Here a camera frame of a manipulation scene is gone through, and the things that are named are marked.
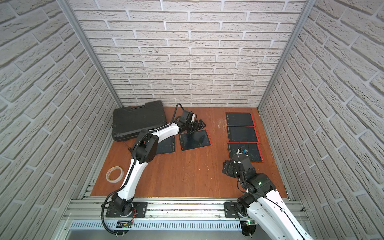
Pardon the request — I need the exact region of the writing tablet red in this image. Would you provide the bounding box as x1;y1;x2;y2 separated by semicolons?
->
156;136;176;155
179;130;211;151

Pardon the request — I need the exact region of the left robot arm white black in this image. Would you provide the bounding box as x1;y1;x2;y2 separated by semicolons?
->
111;110;206;217

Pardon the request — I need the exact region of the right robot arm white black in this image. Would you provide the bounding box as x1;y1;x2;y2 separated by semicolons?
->
223;153;312;240

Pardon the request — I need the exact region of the black plastic tool case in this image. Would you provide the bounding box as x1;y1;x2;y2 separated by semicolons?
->
112;101;167;142

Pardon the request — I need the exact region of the white tape roll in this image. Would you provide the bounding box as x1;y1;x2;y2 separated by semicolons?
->
105;166;124;184

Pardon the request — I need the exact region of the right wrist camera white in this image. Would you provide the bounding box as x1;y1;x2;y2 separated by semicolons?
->
236;148;248;157

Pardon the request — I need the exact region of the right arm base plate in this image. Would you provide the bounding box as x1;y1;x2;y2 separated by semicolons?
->
224;202;239;219

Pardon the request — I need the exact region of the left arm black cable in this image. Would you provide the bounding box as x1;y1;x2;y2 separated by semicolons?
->
100;103;185;236

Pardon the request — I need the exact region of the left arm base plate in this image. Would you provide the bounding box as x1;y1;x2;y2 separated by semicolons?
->
105;202;148;218

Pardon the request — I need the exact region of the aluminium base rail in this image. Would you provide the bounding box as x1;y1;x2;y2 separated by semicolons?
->
54;197;316;240

